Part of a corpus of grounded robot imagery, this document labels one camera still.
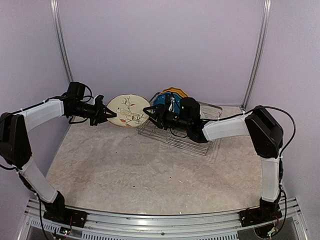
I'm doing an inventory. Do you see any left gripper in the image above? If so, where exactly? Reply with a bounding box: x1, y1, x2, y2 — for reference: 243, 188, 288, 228
69, 98, 116, 126

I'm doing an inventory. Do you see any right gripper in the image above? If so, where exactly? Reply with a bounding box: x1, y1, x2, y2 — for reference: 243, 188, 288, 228
142, 103, 190, 131

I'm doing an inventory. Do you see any cream bird pattern plate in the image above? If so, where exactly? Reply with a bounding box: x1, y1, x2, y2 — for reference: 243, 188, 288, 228
107, 94, 151, 128

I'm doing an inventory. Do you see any blue polka dot plate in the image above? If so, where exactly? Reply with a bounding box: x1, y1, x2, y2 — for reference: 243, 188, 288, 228
152, 92, 182, 114

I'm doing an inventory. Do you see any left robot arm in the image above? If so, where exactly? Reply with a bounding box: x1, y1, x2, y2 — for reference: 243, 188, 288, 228
0, 82, 117, 224

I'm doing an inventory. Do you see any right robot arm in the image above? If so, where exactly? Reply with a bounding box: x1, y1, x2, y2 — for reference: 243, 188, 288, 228
143, 97, 284, 226

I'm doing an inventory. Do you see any yellow polka dot plate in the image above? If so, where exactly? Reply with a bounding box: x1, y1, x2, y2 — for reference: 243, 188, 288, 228
161, 86, 189, 98

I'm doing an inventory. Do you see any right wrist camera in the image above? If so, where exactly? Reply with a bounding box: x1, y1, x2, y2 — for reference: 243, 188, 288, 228
168, 95, 176, 113

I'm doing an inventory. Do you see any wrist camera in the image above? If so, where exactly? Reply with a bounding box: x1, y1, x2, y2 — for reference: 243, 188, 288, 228
168, 95, 176, 113
93, 94, 104, 107

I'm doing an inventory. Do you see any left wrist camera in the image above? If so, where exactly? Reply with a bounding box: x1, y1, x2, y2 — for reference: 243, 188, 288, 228
93, 94, 104, 107

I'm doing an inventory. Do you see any metal wire dish rack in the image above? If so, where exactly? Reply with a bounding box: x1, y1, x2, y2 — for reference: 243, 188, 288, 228
137, 102, 223, 158

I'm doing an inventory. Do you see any aluminium front rail frame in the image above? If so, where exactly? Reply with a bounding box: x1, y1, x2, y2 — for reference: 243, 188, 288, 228
15, 198, 311, 240

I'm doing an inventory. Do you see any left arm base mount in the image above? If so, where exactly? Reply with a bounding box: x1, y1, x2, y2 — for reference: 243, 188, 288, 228
43, 208, 88, 228

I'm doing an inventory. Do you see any left aluminium corner post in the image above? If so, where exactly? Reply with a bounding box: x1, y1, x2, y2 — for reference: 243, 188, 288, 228
50, 0, 74, 83

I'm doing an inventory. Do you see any aluminium corner post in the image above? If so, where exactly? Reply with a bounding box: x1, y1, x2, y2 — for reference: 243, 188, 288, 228
50, 0, 74, 83
241, 0, 272, 109

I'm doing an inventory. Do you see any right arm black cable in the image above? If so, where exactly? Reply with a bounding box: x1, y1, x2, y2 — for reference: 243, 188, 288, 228
259, 106, 297, 153

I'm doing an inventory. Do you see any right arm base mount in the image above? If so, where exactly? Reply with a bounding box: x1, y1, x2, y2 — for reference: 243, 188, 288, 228
238, 207, 283, 227

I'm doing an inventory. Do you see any right aluminium corner post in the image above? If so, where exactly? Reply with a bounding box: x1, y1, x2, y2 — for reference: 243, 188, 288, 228
241, 0, 272, 109

